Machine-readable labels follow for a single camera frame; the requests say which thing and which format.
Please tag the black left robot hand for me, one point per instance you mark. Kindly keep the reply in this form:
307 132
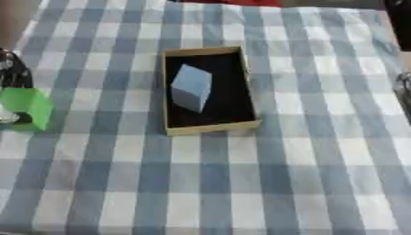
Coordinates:
15 73

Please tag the red object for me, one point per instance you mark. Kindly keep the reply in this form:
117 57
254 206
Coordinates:
230 2

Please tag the green arch block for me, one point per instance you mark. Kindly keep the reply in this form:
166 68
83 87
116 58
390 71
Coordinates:
31 102

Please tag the tan cardboard box black inside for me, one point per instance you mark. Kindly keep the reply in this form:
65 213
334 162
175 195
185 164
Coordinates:
206 129

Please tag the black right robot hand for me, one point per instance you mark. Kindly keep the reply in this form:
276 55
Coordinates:
404 95

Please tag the light blue block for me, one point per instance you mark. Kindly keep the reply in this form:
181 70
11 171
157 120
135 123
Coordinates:
191 87

